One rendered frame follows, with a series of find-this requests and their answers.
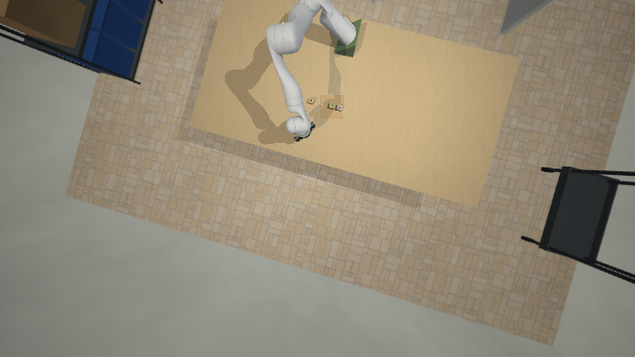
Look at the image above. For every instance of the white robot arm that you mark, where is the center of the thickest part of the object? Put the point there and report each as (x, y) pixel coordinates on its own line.
(287, 38)

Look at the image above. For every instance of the tan square mat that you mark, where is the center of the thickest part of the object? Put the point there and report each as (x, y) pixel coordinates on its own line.
(325, 100)

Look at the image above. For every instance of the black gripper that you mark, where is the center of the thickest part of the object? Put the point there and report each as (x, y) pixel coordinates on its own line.
(297, 138)

